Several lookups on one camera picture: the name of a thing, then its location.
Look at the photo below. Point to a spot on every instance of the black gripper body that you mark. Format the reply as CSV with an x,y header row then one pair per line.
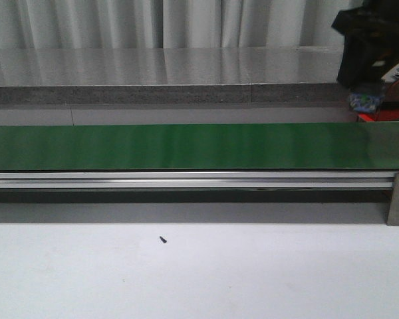
x,y
371,41

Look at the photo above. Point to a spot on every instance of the red mushroom emergency stop button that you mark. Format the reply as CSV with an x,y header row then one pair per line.
x,y
367,97

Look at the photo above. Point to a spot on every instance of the red plastic tray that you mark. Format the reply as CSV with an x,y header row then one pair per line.
x,y
388,112

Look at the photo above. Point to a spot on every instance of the green conveyor belt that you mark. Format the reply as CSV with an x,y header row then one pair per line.
x,y
302,146

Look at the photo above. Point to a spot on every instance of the grey granite counter shelf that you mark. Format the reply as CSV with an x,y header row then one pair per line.
x,y
165,76

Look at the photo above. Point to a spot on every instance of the grey pleated curtain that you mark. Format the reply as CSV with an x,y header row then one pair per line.
x,y
168,24

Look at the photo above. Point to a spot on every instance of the aluminium conveyor side rail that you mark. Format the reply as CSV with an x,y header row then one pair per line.
x,y
199,179

